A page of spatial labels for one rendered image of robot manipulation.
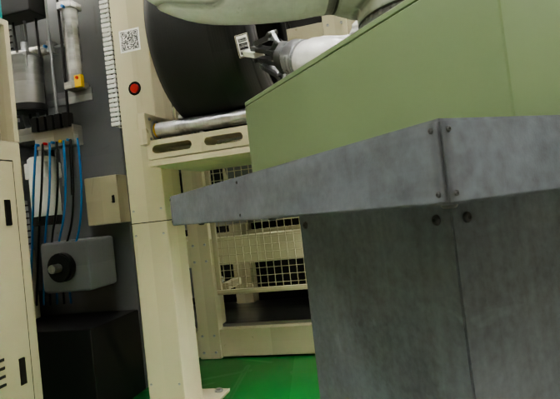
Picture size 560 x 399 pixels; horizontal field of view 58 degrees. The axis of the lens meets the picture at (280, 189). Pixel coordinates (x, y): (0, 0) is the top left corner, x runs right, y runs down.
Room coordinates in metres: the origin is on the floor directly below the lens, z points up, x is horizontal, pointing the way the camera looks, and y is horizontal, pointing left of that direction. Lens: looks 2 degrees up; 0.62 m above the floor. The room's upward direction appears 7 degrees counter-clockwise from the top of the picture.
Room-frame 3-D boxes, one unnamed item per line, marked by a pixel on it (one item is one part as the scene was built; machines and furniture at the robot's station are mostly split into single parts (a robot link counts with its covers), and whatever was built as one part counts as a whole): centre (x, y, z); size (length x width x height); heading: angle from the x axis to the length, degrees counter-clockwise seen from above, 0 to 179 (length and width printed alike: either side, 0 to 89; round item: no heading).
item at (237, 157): (1.64, 0.17, 0.80); 0.37 x 0.36 x 0.02; 165
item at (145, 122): (1.68, 0.34, 0.90); 0.40 x 0.03 x 0.10; 165
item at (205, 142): (1.50, 0.20, 0.84); 0.36 x 0.09 x 0.06; 75
